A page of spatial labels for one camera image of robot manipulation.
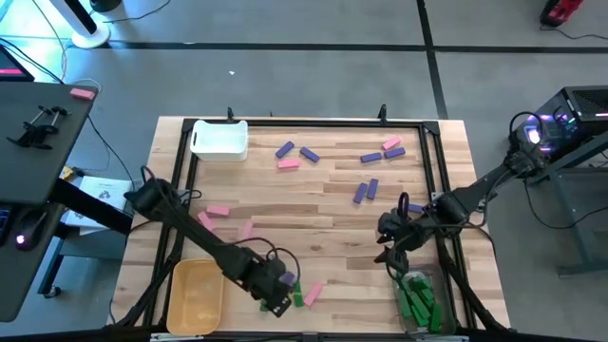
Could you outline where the black bar clamp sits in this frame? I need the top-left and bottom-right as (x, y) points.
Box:
(6, 104), (54, 143)
(21, 106), (73, 150)

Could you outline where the red power tool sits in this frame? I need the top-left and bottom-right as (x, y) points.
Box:
(540, 0), (586, 28)

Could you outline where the black lit computer tower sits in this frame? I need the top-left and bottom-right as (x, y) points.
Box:
(507, 85), (608, 166)

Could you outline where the black keyboard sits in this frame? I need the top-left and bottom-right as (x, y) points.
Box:
(0, 202), (13, 248)

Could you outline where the grey metal side table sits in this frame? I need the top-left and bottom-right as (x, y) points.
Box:
(523, 130), (608, 279)

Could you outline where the yellow plastic bin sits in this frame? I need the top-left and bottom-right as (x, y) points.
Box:
(165, 257), (226, 336)

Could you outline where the white floor stand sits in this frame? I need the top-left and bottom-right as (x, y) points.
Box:
(49, 0), (112, 49)

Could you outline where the black side desk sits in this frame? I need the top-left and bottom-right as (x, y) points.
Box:
(0, 80), (135, 324)

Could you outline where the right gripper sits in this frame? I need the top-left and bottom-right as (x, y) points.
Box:
(373, 210), (442, 280)

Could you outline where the dark monitor screen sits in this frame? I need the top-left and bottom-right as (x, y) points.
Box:
(0, 44), (36, 83)

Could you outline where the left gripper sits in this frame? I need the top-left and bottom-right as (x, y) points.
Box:
(241, 256), (295, 308)

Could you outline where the clear plastic container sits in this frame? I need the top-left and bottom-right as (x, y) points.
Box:
(391, 265), (458, 337)

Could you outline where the black round base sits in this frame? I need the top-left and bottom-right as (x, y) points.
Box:
(88, 0), (124, 14)

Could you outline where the black computer mouse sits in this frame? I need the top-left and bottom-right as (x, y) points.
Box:
(12, 211), (48, 253)

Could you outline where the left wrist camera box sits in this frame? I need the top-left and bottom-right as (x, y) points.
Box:
(272, 296), (293, 319)

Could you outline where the white plastic bin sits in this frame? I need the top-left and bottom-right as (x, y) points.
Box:
(190, 119), (250, 162)

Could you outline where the silver metal bracket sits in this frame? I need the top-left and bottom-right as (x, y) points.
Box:
(411, 333), (470, 342)
(149, 332), (205, 342)

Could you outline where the black metal table frame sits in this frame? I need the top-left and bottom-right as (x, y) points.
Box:
(111, 117), (512, 333)

